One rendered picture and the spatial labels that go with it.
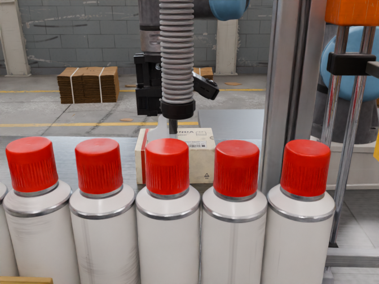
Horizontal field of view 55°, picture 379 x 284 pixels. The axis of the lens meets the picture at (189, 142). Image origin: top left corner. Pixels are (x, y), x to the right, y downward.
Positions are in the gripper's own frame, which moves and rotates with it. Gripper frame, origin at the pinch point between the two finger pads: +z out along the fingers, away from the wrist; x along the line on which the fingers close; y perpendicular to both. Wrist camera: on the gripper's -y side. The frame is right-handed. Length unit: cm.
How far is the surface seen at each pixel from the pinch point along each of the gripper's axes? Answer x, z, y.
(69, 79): -338, 57, 123
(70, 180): 4.1, 4.8, 21.9
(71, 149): -12.0, 4.7, 26.1
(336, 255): 44.2, -7.4, -15.6
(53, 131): -246, 85, 117
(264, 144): 31.9, -13.7, -11.1
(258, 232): 49, -14, -7
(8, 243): 46.4, -11.9, 13.2
